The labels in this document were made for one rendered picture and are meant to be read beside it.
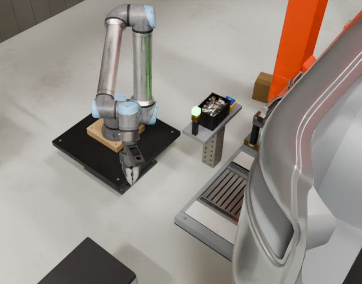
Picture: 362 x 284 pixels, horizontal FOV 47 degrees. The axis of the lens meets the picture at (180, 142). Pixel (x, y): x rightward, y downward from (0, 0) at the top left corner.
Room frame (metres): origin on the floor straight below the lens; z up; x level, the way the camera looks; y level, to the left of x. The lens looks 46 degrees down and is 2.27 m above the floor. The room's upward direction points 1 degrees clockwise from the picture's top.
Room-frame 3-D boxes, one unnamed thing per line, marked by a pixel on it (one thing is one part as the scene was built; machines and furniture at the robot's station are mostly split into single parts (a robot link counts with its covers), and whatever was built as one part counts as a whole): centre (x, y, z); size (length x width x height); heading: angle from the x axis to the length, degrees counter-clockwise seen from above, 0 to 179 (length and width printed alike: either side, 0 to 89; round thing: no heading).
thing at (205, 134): (1.99, -0.21, 0.44); 0.43 x 0.17 x 0.03; 143
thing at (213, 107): (1.98, -0.20, 0.51); 0.20 x 0.14 x 0.13; 145
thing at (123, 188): (1.96, 0.42, 0.15); 0.60 x 0.60 x 0.30; 53
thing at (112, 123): (1.95, 0.41, 0.53); 0.17 x 0.15 x 0.18; 89
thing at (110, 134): (1.96, 0.42, 0.40); 0.19 x 0.19 x 0.10
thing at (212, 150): (2.02, -0.22, 0.21); 0.10 x 0.10 x 0.42; 53
